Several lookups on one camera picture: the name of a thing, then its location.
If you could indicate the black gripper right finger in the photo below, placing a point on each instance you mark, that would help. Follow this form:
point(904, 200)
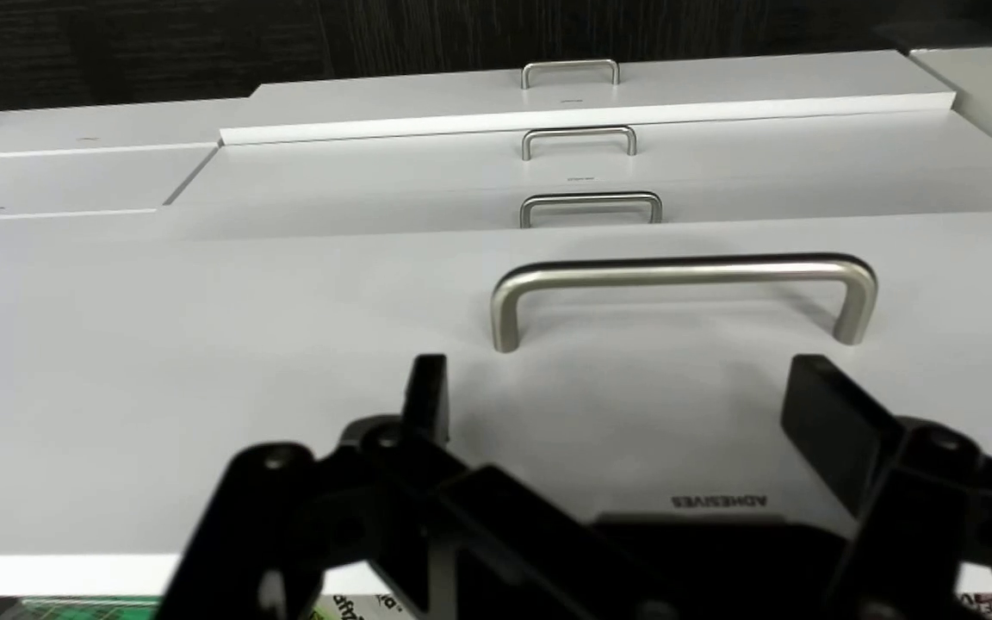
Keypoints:
point(930, 505)

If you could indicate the green white packet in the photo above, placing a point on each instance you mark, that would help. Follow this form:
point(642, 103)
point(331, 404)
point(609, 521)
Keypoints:
point(95, 609)

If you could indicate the large white dresser drawer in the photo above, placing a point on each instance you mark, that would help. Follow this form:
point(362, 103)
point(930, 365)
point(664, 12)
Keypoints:
point(172, 401)

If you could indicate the white dresser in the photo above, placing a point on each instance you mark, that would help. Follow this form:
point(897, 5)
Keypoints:
point(61, 184)

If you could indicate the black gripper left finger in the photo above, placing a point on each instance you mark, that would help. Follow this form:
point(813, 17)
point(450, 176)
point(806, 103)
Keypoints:
point(311, 516)

